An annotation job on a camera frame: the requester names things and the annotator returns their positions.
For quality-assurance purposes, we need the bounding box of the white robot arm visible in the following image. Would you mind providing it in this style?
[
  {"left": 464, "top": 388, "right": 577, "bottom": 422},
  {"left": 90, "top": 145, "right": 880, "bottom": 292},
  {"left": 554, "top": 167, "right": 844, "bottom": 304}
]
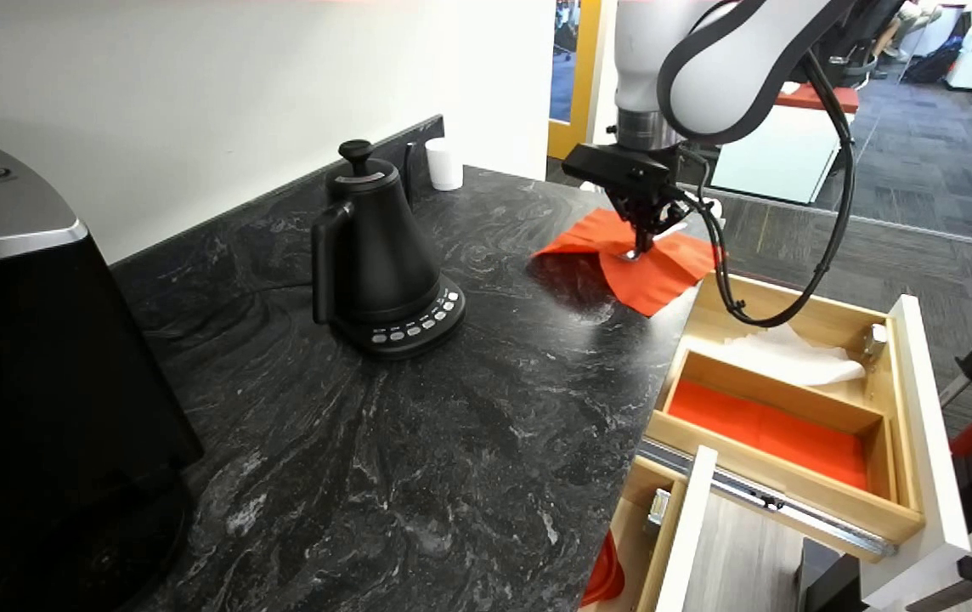
[{"left": 565, "top": 0, "right": 896, "bottom": 253}]

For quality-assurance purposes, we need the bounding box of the white cup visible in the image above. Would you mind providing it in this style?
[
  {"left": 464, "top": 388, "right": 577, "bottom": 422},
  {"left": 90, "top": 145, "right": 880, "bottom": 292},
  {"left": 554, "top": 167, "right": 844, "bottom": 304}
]
[{"left": 424, "top": 139, "right": 464, "bottom": 193}]

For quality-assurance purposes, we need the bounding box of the orange napkin on counter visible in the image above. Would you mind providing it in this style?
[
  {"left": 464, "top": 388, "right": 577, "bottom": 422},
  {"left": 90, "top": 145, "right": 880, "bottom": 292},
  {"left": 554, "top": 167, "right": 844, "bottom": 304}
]
[{"left": 545, "top": 207, "right": 713, "bottom": 317}]

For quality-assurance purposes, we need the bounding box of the black coffee machine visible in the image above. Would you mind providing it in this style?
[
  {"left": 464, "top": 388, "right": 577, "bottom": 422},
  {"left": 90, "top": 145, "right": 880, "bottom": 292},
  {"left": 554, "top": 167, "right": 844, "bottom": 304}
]
[{"left": 0, "top": 151, "right": 202, "bottom": 612}]

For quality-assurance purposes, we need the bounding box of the metal drawer slide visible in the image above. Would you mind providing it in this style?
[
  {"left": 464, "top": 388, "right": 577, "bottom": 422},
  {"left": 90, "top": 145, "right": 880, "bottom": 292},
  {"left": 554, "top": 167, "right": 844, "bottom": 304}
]
[{"left": 631, "top": 440, "right": 902, "bottom": 556}]

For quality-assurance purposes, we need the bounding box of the white paper napkin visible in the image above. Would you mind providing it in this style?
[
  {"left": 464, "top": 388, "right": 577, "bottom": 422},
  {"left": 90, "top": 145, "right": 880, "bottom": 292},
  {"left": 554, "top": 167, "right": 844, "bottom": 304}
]
[{"left": 720, "top": 326, "right": 862, "bottom": 388}]

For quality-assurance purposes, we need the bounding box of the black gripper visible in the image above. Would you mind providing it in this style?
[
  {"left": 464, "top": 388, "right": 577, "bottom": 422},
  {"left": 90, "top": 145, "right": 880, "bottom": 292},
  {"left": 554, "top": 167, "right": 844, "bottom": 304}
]
[{"left": 561, "top": 145, "right": 697, "bottom": 254}]

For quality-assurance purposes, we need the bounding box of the orange liner in drawer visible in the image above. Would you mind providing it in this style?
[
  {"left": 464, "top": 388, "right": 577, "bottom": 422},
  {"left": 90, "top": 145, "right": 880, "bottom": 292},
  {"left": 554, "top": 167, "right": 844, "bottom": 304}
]
[{"left": 670, "top": 382, "right": 869, "bottom": 488}]

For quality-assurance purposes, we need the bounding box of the white lower drawer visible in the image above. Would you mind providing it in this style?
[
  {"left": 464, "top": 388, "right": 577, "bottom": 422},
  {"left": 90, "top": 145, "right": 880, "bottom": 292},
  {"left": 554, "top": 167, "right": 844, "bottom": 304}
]
[{"left": 577, "top": 448, "right": 718, "bottom": 612}]

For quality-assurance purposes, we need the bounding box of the black electric kettle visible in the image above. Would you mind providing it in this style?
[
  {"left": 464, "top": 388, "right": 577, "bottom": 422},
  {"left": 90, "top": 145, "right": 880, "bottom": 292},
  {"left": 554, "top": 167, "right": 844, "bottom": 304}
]
[{"left": 312, "top": 139, "right": 465, "bottom": 357}]

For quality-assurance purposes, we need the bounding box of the wooden drawer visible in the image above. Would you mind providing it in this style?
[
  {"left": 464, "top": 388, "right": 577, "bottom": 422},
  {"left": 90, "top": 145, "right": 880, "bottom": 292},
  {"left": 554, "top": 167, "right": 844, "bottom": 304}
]
[{"left": 639, "top": 264, "right": 972, "bottom": 612}]

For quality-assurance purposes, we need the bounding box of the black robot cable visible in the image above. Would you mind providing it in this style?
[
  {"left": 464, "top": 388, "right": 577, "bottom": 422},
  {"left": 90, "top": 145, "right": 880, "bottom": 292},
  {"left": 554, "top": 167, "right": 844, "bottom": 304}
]
[{"left": 660, "top": 0, "right": 861, "bottom": 334}]

